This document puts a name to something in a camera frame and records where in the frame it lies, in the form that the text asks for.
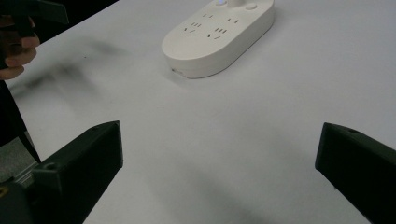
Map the white power strip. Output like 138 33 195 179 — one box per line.
161 0 276 79

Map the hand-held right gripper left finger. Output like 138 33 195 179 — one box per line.
29 120 124 224

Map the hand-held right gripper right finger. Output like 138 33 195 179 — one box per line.
315 121 396 224

